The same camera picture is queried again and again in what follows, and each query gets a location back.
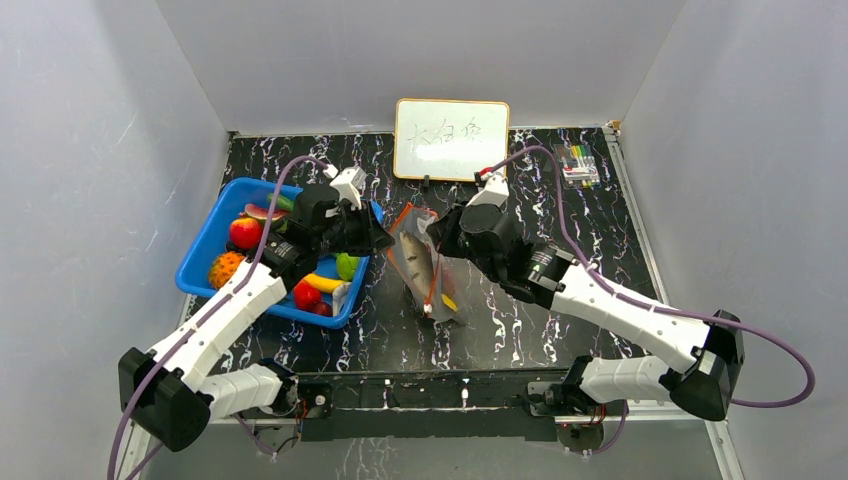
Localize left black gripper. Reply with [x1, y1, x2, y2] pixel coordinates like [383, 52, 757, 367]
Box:
[315, 201, 395, 258]

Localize grey toy fish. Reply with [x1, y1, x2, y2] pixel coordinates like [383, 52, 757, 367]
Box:
[400, 231, 434, 301]

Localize clear orange zip bag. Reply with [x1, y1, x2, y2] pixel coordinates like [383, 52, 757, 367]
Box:
[388, 203, 466, 326]

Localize green toy cucumber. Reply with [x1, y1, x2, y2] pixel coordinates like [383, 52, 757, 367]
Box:
[267, 193, 294, 212]

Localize red toy apple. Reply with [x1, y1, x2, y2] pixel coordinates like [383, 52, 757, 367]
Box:
[229, 217, 263, 250]

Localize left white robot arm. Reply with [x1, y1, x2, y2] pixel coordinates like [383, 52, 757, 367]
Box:
[118, 185, 393, 452]

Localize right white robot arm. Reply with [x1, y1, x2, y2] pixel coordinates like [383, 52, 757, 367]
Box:
[426, 204, 744, 421]

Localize green toy cabbage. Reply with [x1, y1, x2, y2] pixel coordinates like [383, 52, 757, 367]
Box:
[335, 253, 360, 282]

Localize white toy radish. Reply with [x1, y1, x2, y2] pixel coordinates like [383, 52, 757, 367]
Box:
[331, 282, 351, 316]

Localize dark red toy cherry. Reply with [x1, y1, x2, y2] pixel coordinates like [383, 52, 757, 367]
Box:
[311, 302, 334, 317]

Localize red toy pepper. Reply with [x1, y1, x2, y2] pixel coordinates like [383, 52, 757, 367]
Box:
[292, 281, 323, 312]

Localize marker pen pack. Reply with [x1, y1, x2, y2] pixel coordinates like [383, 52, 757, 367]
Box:
[555, 144, 600, 189]

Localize toy watermelon slice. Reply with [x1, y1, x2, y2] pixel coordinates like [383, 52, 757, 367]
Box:
[243, 203, 289, 223]

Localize orange bumpy toy fruit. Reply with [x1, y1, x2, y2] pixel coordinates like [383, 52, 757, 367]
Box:
[207, 251, 245, 290]

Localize blue plastic bin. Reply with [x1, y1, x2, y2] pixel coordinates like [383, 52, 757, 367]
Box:
[175, 177, 370, 329]

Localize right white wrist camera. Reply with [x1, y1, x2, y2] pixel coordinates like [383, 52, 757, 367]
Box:
[467, 170, 509, 208]

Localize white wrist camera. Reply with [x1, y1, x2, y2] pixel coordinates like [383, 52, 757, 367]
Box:
[323, 164, 366, 210]
[467, 170, 509, 208]

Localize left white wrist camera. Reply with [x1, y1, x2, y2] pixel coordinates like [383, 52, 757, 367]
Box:
[323, 164, 366, 210]

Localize small whiteboard yellow frame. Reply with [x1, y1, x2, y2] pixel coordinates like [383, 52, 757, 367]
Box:
[393, 98, 510, 181]

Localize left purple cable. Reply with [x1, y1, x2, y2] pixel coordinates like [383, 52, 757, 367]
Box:
[105, 155, 333, 480]

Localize purple cable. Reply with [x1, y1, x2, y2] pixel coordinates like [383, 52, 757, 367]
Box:
[105, 155, 333, 480]
[474, 145, 816, 409]

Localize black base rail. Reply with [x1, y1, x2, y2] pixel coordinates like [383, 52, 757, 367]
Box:
[132, 370, 684, 444]

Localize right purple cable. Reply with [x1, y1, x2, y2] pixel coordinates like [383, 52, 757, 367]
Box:
[474, 145, 816, 409]

